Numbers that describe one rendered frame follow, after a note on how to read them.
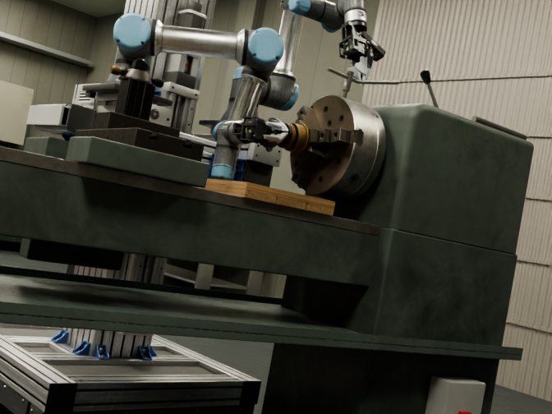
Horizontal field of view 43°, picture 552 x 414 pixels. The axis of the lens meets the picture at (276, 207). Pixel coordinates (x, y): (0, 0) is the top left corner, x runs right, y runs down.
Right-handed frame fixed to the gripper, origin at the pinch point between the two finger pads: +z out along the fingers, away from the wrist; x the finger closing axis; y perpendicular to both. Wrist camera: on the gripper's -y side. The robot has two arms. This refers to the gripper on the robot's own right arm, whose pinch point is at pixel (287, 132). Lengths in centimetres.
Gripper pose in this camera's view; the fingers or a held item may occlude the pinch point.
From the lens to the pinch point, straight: 206.2
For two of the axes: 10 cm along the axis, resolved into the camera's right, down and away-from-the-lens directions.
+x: 1.8, -9.8, 0.3
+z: 5.5, 0.7, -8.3
